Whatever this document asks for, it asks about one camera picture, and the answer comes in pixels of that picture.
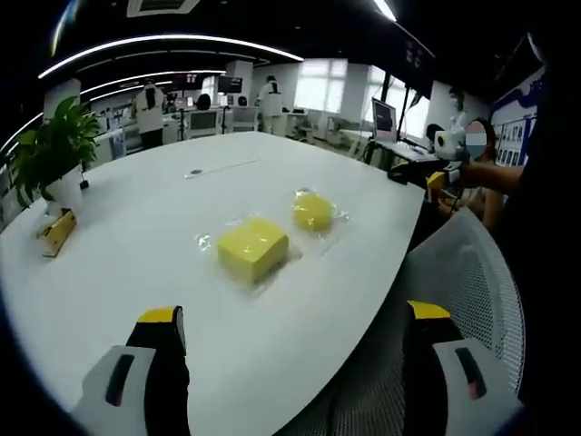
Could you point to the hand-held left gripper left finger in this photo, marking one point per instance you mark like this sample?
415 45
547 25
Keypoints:
136 381

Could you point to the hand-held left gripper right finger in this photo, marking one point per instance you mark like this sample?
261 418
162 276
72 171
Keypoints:
454 377

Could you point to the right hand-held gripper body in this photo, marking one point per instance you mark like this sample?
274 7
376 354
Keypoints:
449 143

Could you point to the round yellow silicone block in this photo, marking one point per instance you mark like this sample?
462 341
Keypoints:
313 213

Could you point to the square yellow silicone block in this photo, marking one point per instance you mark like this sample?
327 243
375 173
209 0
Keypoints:
252 247

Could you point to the computer monitor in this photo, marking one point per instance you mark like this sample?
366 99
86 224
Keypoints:
385 119

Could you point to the white mesh office chair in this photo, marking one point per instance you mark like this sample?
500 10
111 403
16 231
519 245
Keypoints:
458 281

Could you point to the person's dark clothed torso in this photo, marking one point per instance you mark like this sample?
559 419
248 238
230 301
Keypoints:
549 227

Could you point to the yellow cardboard box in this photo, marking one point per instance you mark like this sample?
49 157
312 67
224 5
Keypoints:
58 231

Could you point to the small black object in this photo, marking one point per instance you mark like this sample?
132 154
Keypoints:
84 184

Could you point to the green potted plant white pot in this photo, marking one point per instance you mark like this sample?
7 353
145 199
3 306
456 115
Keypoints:
54 145

